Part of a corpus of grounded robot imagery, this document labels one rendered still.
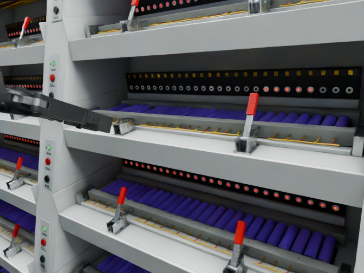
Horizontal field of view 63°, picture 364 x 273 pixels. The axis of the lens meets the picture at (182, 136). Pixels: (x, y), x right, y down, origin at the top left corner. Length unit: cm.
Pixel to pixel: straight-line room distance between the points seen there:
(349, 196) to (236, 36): 27
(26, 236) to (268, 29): 91
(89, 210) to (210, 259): 33
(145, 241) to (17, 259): 52
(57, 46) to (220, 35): 43
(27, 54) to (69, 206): 42
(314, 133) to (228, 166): 14
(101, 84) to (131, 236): 39
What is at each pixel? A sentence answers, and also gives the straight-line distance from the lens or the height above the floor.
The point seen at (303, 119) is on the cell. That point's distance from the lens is 54.
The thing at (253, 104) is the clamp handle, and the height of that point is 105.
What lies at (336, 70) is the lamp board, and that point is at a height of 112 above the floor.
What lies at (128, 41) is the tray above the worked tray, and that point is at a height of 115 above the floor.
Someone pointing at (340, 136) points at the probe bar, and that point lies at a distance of 48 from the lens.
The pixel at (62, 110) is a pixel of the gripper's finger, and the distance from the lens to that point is 46.
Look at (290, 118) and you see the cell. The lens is 54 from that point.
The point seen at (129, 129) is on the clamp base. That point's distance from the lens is 61.
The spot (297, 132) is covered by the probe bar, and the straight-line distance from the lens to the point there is 49.
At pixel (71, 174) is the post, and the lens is 78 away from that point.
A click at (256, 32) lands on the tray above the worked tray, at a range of 47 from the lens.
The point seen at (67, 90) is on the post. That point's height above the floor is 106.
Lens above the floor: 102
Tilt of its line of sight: 4 degrees down
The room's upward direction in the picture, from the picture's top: 5 degrees clockwise
